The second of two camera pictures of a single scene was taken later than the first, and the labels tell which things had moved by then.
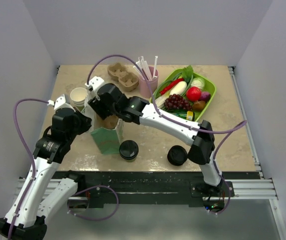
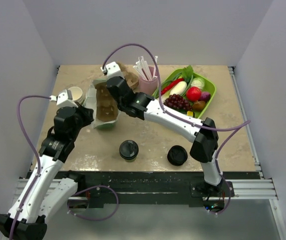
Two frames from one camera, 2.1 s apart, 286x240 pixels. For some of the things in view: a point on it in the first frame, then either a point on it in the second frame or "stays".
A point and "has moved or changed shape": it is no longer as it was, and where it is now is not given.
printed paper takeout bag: x=106 y=141 has moved or changed shape
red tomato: x=193 y=94 stays
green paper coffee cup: x=130 y=160 stays
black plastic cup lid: x=128 y=149 stays
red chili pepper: x=170 y=85 stays
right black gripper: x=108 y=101 to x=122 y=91
